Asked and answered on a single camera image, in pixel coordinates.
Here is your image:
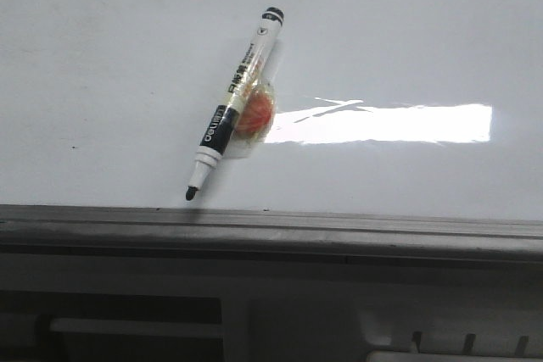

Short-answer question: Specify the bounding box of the white whiteboard with grey frame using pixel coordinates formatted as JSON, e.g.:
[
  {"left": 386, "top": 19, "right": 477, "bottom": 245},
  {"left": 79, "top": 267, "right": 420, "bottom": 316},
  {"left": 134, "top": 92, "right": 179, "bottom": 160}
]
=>
[{"left": 1, "top": 0, "right": 542, "bottom": 262}]

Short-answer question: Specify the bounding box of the white tray with handle slot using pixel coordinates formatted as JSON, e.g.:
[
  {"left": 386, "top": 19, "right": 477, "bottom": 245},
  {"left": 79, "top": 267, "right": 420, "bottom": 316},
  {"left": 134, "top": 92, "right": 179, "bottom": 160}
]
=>
[{"left": 1, "top": 253, "right": 542, "bottom": 361}]

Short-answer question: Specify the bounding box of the black and white whiteboard marker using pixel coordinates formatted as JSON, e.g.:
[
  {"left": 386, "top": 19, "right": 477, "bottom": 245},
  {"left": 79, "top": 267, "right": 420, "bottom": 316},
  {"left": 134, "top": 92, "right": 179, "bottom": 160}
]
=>
[{"left": 185, "top": 7, "right": 284, "bottom": 201}]

